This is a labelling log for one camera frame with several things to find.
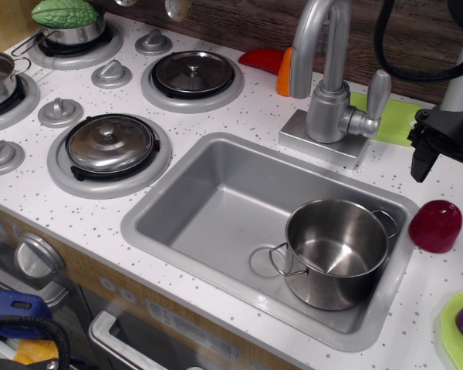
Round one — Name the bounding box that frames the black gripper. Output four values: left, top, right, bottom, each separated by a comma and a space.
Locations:
408, 109, 463, 183

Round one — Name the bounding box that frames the steel pot in sink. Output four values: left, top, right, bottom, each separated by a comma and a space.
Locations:
274, 199, 400, 311

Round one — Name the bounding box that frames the grey plastic sink basin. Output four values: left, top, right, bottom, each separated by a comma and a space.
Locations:
121, 133, 417, 352

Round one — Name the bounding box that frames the steel pot far left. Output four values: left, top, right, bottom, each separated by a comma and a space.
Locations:
0, 52, 32, 104

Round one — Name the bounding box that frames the light green cutting board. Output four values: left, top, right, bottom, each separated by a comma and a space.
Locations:
373, 99, 424, 146

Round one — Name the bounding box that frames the silver toy faucet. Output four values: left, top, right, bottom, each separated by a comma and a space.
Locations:
279, 0, 391, 170

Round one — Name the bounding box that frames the orange toy carrot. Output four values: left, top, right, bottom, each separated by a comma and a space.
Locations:
275, 47, 292, 96

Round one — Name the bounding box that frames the red toy pepper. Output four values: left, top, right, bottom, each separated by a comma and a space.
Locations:
238, 49, 284, 75

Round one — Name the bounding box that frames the light green plate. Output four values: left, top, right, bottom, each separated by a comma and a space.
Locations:
440, 291, 463, 369

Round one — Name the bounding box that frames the back right burner lid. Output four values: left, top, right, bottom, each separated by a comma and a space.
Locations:
151, 51, 235, 99

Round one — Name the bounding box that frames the burner lid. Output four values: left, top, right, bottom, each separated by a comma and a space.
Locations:
151, 51, 235, 99
65, 114, 161, 181

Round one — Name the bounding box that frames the hanging steel spoon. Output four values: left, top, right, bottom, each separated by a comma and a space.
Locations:
165, 0, 191, 22

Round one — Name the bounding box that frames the grey stove knob top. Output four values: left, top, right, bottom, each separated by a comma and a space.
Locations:
134, 29, 173, 56

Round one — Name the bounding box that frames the grey stove knob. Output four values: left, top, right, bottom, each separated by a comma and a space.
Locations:
91, 59, 133, 89
38, 98, 83, 128
134, 29, 173, 56
0, 140, 25, 176

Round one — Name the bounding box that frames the front right burner lid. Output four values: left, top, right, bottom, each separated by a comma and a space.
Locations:
65, 114, 161, 181

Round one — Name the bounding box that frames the hanging steel utensil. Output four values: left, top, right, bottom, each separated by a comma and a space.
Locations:
115, 0, 137, 7

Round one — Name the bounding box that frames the steel saucepan back left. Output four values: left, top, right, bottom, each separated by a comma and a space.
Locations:
12, 1, 106, 57

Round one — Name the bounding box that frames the green bitter melon toy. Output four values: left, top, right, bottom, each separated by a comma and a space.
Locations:
31, 0, 100, 29

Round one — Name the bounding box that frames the silver oven dial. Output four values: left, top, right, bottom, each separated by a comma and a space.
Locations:
14, 232, 66, 279

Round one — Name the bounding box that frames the grey stove knob bottom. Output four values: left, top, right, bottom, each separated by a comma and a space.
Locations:
0, 140, 25, 176

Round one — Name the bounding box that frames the yellow object lower left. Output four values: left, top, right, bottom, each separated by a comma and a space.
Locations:
13, 339, 59, 365

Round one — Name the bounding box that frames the blue clamp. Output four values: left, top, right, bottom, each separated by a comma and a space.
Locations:
0, 290, 52, 339

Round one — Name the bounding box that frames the black sleeved cable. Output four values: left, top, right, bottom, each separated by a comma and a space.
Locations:
373, 0, 463, 82

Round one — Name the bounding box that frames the grey front right burner ring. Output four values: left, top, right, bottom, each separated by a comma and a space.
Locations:
46, 113, 173, 200

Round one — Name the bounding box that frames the white oven door handle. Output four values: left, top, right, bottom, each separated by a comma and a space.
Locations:
88, 311, 164, 370

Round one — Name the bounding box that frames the grey back left burner ring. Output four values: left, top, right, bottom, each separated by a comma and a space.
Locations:
25, 12, 123, 71

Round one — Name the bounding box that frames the black cable lower left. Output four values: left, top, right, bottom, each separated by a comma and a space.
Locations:
0, 315, 71, 370

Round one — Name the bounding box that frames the grey front left burner ring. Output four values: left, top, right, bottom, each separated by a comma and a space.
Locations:
0, 72, 42, 135

